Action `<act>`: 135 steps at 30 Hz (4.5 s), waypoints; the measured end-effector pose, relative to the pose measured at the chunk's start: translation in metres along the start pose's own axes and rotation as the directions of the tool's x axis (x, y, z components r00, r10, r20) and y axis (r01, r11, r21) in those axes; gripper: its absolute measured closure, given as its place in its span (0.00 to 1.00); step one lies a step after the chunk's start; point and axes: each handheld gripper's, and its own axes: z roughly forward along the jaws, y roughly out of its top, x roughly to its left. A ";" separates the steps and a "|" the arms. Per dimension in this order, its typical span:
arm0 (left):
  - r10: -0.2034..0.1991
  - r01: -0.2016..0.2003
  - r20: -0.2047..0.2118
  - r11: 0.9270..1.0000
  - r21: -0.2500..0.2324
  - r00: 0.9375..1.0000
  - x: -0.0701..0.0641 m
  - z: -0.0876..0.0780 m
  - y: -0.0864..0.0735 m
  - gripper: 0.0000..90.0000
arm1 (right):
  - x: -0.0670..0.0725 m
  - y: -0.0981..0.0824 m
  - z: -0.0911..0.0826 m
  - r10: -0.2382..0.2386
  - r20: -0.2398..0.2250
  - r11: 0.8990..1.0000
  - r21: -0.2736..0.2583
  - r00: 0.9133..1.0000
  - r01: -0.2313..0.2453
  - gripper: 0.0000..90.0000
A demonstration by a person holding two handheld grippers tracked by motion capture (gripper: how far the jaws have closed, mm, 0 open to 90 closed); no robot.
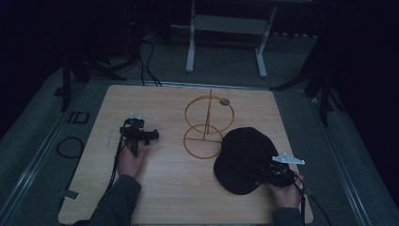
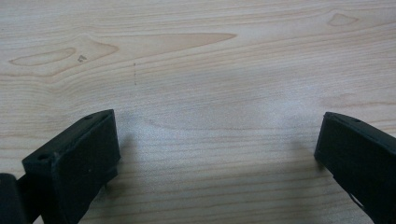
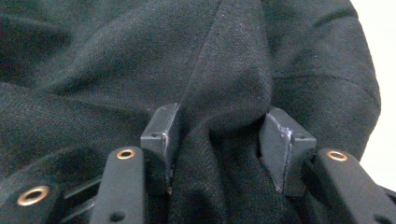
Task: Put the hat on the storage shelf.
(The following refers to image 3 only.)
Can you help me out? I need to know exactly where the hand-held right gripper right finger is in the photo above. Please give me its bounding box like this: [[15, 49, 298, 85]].
[[258, 105, 396, 224]]

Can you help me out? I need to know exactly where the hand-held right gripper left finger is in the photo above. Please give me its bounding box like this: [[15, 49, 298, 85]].
[[89, 103, 181, 224]]

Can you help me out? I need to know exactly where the black cloth garment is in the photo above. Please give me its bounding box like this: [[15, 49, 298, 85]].
[[0, 0, 382, 224]]

